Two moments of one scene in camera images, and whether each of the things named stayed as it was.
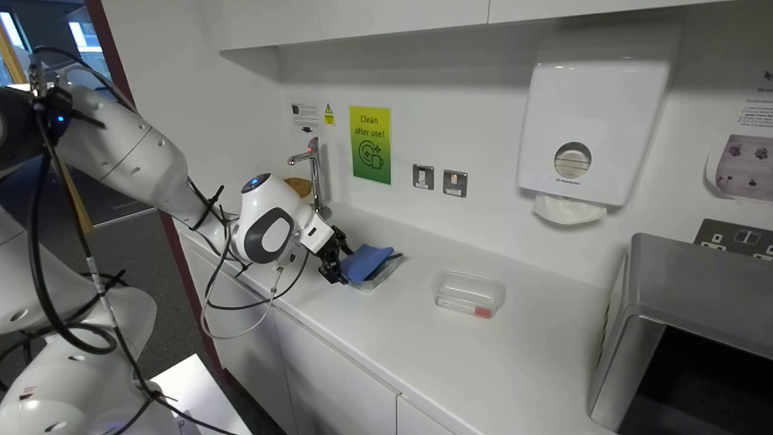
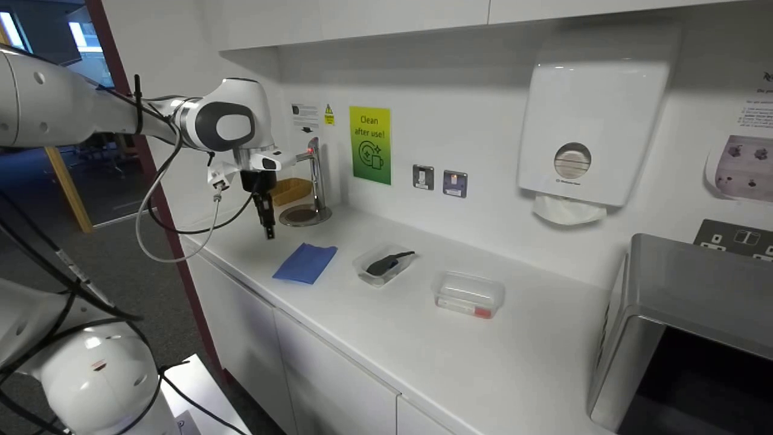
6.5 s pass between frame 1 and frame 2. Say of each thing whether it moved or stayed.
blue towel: moved
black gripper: moved
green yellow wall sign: stayed
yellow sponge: stayed
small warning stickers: stayed
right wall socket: stayed
